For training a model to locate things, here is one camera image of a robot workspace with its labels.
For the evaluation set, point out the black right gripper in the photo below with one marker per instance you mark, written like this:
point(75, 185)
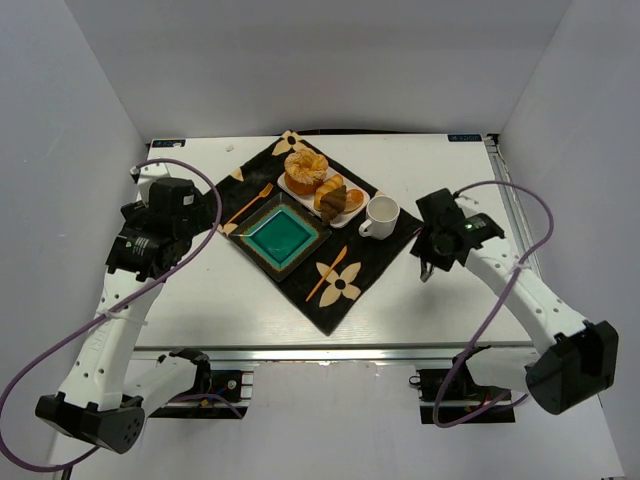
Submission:
point(427, 261)

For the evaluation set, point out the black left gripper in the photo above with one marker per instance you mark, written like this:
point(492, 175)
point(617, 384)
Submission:
point(201, 212)

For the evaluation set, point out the metal tongs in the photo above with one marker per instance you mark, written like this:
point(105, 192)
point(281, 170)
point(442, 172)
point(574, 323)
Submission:
point(426, 268)

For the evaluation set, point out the brown chocolate croissant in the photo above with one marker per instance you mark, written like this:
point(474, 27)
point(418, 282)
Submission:
point(333, 204)

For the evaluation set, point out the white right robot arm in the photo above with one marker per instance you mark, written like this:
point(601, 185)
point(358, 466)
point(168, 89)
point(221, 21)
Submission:
point(572, 359)

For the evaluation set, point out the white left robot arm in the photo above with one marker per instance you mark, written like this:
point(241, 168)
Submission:
point(95, 404)

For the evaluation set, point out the large sugared round bread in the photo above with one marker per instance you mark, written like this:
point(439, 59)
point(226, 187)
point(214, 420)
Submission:
point(305, 171)

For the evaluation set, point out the white ceramic mug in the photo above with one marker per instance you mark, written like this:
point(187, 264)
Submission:
point(382, 213)

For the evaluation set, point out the small glazed bun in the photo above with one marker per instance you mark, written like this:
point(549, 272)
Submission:
point(354, 199)

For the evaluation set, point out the orange plastic knife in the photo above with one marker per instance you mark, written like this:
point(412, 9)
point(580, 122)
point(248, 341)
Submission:
point(329, 270)

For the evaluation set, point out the golden croissant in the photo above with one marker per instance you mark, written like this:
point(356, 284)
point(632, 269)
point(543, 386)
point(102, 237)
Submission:
point(332, 183)

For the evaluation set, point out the orange plastic fork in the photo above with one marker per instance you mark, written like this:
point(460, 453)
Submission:
point(264, 193)

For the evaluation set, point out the teal square plate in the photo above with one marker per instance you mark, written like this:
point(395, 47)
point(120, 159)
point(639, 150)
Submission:
point(279, 236)

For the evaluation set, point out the white rectangular tray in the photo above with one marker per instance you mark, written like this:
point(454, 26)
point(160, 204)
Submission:
point(307, 201)

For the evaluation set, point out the aluminium table frame rail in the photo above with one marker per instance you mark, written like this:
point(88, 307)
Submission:
point(511, 197)

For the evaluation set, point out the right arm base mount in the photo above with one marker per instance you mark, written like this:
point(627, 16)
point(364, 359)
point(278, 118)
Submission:
point(462, 397)

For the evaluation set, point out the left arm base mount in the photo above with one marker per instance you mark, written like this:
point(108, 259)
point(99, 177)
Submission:
point(188, 386)

